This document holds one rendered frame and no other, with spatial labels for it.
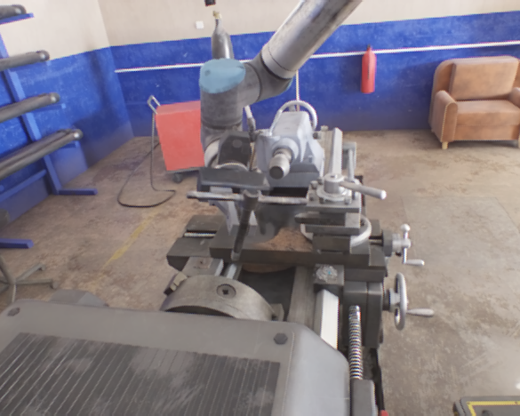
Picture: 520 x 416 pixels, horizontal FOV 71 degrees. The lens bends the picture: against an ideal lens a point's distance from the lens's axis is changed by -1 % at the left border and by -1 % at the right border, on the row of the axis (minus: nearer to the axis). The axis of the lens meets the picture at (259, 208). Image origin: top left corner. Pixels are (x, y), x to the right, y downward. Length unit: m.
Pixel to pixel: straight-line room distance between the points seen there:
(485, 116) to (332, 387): 4.41
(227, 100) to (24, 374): 0.55
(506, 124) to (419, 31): 1.48
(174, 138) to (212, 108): 3.26
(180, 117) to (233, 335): 3.59
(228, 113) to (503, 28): 4.82
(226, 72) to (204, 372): 0.54
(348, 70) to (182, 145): 2.40
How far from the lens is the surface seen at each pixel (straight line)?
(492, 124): 4.80
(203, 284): 0.73
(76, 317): 0.56
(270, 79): 0.84
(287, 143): 1.59
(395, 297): 1.43
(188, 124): 3.98
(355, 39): 5.11
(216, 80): 0.75
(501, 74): 5.05
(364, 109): 5.28
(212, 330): 0.47
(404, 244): 1.42
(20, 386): 0.51
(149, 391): 0.44
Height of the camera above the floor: 1.68
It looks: 29 degrees down
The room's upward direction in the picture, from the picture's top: 6 degrees counter-clockwise
